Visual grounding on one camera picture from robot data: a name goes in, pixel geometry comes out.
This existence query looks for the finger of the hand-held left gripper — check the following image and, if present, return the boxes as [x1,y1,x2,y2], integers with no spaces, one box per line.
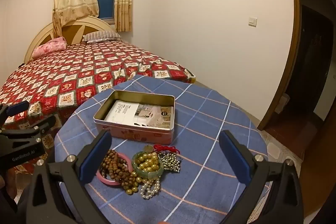
[0,114,56,136]
[0,101,30,123]

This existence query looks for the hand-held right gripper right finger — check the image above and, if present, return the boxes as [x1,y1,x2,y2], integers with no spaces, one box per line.
[219,130,305,224]

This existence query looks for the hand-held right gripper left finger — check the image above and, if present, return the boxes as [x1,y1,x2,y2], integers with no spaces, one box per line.
[26,130,116,224]

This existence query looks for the brown wooden bead bracelet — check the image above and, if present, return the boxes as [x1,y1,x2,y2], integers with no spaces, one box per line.
[101,150,139,189]

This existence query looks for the pink rectangular tin box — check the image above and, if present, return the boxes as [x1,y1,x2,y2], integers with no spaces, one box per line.
[93,90,176,145]

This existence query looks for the green jade bangle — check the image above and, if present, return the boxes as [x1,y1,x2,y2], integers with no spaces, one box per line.
[132,152,164,177]

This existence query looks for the silver metallic bead bracelet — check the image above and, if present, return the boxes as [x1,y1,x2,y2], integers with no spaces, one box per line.
[159,152,183,174]

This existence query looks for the red cord pendant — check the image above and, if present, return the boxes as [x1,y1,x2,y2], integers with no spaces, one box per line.
[143,144,182,156]

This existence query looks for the pink bangle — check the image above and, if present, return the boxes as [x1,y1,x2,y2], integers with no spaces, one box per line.
[96,153,132,186]

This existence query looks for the blue plaid tablecloth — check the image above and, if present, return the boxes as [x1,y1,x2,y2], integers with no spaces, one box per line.
[54,74,268,224]

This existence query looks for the white printed booklet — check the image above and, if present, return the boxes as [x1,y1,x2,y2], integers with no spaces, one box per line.
[104,100,174,130]

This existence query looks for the red printed bedsheet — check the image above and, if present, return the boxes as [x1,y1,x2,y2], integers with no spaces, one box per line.
[0,39,196,180]

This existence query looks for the pink floral pillow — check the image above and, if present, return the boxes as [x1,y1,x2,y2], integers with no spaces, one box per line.
[32,36,66,59]

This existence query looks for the brown wooden door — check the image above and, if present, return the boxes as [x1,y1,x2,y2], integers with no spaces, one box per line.
[298,116,336,224]

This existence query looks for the cream wooden headboard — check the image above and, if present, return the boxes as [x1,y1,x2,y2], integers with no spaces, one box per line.
[24,15,116,64]

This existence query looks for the striped pillow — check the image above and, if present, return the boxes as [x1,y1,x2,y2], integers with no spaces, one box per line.
[83,30,122,43]

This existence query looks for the dark panelled door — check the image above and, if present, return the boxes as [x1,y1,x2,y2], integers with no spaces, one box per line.
[301,4,335,111]

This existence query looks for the golden bead bracelet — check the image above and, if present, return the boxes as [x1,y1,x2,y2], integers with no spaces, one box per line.
[121,153,160,194]

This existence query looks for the white pearl bracelet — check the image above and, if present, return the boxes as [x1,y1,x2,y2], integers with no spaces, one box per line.
[140,177,161,199]

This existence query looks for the brown wooden door frame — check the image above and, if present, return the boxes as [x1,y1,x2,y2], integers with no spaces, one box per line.
[257,0,301,130]

